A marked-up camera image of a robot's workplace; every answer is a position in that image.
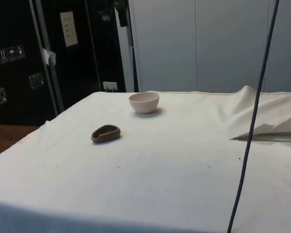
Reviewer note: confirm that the white bowl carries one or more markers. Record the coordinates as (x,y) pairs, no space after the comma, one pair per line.
(144,104)

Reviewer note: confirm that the brown cup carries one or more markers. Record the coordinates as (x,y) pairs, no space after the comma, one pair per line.
(100,139)

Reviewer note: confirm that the pale locker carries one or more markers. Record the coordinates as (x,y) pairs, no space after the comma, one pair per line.
(247,46)
(165,46)

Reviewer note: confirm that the black cabinet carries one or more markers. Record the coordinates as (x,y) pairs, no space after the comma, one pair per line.
(19,72)

